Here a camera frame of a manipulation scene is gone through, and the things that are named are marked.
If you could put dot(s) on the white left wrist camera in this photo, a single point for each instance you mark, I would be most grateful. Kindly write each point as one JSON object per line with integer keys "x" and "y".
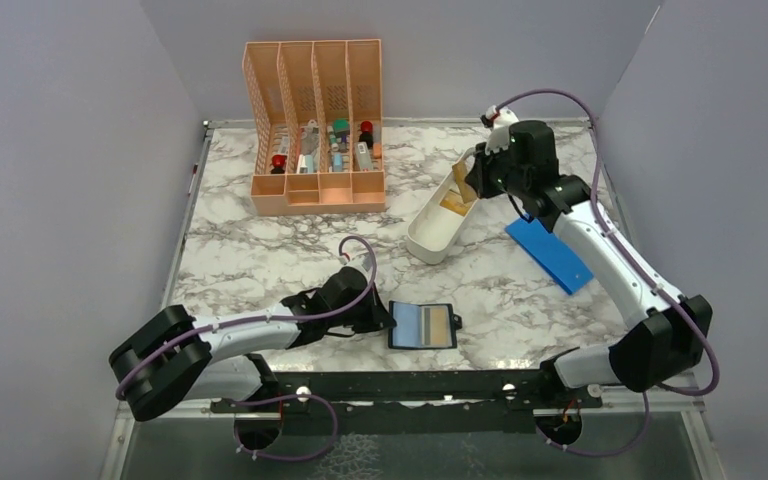
{"x": 362, "y": 263}

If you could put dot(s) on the red cap bottle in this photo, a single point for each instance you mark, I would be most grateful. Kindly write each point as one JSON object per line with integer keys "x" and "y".
{"x": 279, "y": 163}
{"x": 367, "y": 134}

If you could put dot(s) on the green cap bottle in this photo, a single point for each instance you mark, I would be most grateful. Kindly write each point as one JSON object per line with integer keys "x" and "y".
{"x": 339, "y": 134}

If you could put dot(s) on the stack of cards in tray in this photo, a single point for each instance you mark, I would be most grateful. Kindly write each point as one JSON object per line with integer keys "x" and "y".
{"x": 453, "y": 201}

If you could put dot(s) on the black metal base rail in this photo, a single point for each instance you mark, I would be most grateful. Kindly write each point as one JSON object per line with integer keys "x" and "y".
{"x": 405, "y": 402}

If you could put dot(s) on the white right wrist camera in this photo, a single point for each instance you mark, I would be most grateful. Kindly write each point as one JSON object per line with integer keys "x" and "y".
{"x": 498, "y": 121}

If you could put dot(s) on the red cap bottle left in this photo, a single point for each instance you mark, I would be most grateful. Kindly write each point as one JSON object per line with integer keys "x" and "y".
{"x": 279, "y": 163}

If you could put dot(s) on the white oblong plastic tray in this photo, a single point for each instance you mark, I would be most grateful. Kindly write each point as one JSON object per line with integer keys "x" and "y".
{"x": 433, "y": 230}

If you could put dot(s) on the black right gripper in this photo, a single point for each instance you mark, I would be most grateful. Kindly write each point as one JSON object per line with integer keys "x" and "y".
{"x": 478, "y": 175}

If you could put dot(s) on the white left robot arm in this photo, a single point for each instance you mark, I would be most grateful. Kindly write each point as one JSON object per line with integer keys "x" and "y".
{"x": 177, "y": 356}

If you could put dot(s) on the gold card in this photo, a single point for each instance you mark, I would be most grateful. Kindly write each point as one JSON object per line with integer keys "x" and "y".
{"x": 466, "y": 192}
{"x": 439, "y": 327}

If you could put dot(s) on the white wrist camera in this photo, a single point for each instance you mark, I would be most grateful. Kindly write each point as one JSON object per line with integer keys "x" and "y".
{"x": 362, "y": 263}
{"x": 498, "y": 121}

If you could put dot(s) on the red cap bottle right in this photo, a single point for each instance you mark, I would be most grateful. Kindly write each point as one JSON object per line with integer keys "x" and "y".
{"x": 367, "y": 134}

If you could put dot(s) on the orange plastic file organizer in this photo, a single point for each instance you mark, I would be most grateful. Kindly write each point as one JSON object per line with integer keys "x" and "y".
{"x": 296, "y": 90}

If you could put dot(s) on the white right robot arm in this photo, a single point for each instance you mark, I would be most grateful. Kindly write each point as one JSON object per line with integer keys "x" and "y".
{"x": 666, "y": 330}

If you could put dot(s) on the black leather card holder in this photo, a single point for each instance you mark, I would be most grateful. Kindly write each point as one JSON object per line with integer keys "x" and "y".
{"x": 411, "y": 324}

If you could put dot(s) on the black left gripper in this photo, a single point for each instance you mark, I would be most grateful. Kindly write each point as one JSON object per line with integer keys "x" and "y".
{"x": 378, "y": 318}

